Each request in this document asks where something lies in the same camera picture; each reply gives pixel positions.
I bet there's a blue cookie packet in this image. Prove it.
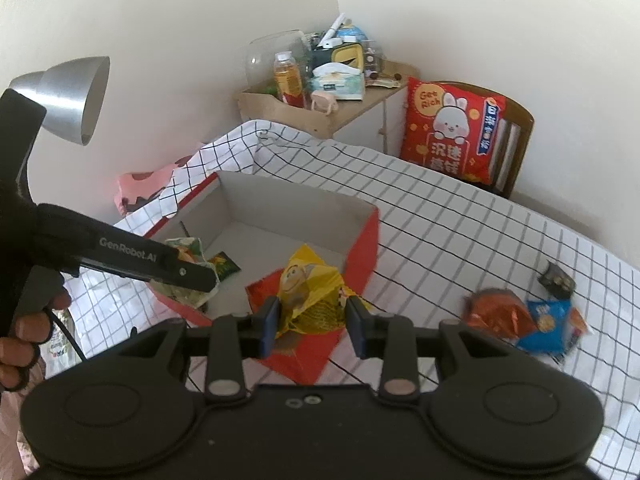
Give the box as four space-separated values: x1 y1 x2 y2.
517 299 573 363

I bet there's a person's left hand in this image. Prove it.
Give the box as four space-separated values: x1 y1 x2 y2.
0 290 73 393

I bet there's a blue white toy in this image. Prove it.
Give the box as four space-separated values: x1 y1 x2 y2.
334 24 370 45

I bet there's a silver desk lamp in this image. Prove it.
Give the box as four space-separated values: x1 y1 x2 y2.
10 56 111 147

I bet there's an orange drink bottle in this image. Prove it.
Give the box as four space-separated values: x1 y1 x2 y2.
272 51 306 108

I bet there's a red rabbit print cushion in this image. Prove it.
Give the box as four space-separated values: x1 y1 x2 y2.
399 77 507 186

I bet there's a pink printed cloth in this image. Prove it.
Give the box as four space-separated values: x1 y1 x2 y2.
114 157 201 218

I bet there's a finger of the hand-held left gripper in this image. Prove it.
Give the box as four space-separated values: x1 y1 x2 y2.
165 247 221 293

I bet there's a green snack packet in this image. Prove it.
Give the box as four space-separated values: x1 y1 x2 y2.
207 251 242 281

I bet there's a clear pastry packet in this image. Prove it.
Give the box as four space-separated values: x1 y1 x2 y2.
150 236 221 311

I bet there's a light wooden side shelf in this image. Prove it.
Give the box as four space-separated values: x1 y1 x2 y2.
236 60 421 153

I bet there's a wooden chair with slats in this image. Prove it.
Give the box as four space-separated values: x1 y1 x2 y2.
430 81 535 200

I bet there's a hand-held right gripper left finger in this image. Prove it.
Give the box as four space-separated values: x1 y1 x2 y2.
117 295 280 403

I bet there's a tissue pack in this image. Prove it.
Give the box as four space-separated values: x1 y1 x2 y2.
306 62 366 102

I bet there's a yellow case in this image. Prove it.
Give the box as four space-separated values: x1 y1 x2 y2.
312 42 366 73

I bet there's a dark snack packet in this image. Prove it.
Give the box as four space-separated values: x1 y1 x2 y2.
537 260 576 295

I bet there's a pink plastic holder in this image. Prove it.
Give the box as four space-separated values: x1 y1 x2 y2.
310 91 340 117

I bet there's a black cable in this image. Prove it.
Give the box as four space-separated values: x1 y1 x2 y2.
47 310 91 361

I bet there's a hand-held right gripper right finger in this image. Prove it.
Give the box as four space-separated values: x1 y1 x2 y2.
345 295 506 405

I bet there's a white tube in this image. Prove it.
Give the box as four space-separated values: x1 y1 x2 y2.
319 12 347 47

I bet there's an orange-brown shiny snack packet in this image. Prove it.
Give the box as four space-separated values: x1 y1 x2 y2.
462 287 538 343

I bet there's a red cardboard box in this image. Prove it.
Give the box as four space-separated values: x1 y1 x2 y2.
142 170 382 386

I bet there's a clear glass dome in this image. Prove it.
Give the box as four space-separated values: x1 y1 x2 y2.
245 30 313 93

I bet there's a clear jar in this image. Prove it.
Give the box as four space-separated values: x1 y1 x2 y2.
362 46 385 77

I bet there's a yellow snack bag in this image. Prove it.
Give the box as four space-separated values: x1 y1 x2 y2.
272 244 351 336

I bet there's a white snack packet orange end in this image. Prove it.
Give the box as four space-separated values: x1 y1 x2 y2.
565 305 593 341

